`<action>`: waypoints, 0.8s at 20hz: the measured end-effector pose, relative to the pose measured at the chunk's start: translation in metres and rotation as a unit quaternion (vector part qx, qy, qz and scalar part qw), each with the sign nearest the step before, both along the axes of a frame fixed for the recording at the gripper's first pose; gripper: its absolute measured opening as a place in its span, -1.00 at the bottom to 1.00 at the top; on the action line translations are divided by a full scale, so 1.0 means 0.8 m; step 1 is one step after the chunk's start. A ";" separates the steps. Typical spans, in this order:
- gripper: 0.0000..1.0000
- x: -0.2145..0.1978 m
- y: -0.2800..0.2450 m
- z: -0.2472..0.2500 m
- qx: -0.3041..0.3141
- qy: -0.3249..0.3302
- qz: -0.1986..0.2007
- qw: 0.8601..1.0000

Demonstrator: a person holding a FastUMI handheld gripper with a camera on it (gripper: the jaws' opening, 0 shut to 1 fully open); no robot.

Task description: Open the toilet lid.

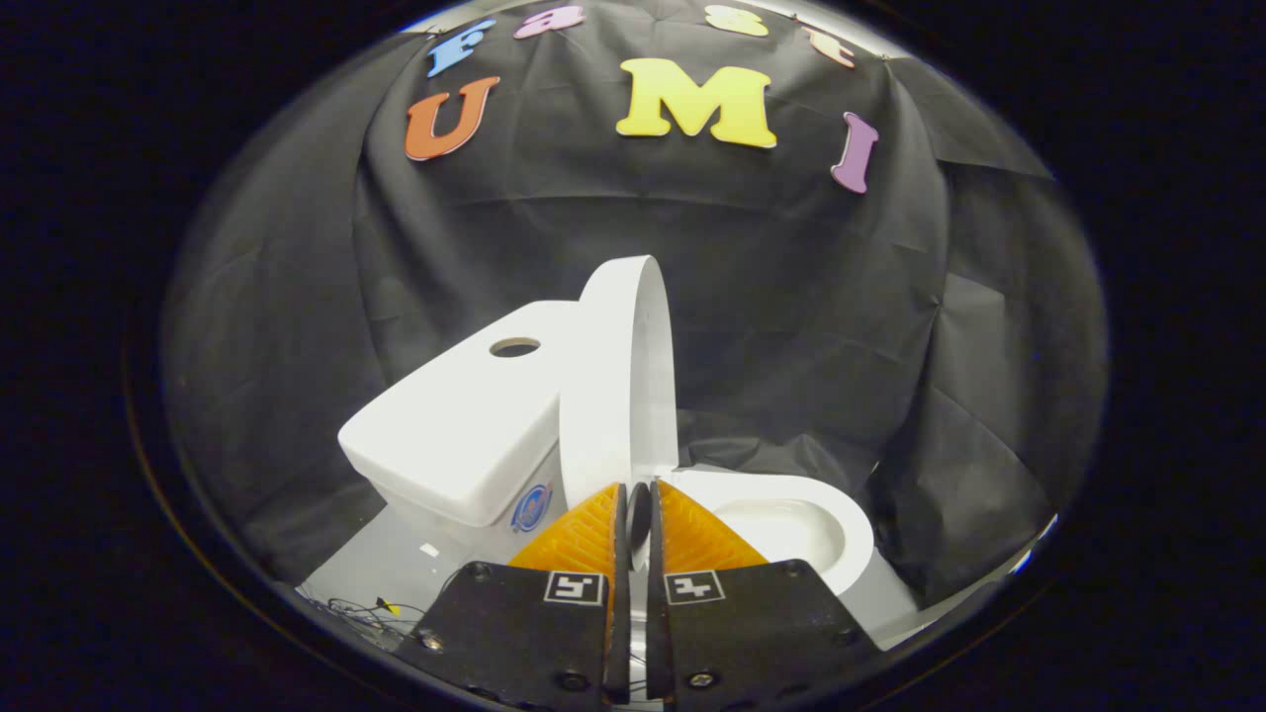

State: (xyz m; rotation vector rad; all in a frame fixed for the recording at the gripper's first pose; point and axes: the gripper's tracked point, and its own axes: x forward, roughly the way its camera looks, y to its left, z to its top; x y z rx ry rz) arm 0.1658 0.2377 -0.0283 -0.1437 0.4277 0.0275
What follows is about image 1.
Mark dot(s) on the white toilet lid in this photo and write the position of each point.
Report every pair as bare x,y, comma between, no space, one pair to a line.
613,396

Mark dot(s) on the yellow tape piece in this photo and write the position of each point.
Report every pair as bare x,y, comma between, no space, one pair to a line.
390,606

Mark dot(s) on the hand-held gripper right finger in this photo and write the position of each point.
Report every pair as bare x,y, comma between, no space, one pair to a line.
742,623

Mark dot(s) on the black backdrop cloth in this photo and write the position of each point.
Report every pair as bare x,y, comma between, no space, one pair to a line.
791,297

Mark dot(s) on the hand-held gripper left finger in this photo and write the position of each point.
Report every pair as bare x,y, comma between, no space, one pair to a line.
524,633

